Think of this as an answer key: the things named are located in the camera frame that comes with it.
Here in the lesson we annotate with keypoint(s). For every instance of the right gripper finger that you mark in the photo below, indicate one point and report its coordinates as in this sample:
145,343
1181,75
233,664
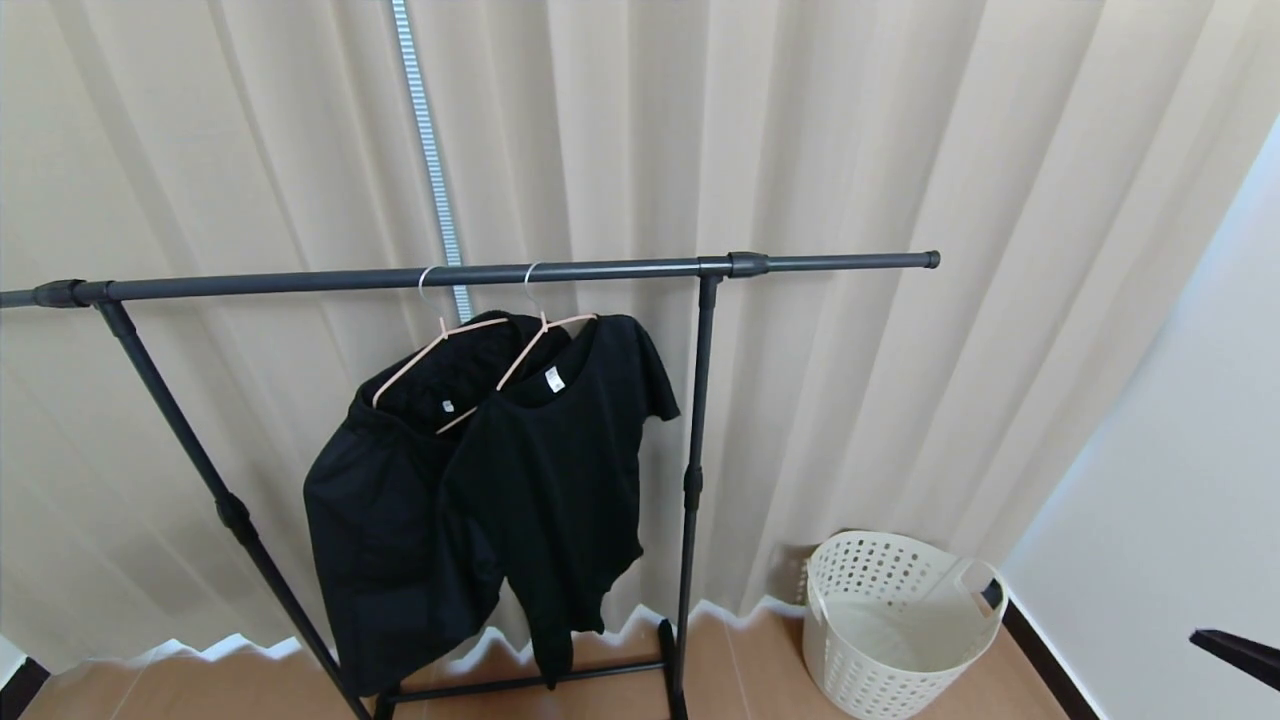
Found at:
1250,652

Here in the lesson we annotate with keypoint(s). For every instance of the black garment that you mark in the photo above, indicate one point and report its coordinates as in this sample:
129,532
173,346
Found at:
560,480

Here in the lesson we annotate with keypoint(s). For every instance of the pink clothes hanger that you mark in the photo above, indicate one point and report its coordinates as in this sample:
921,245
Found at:
540,322
443,325

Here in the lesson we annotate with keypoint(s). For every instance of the white laundry basket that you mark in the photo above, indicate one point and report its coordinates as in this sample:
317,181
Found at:
900,640

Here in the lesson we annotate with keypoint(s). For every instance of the black clothes rack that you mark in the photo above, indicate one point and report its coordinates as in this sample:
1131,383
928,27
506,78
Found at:
600,268

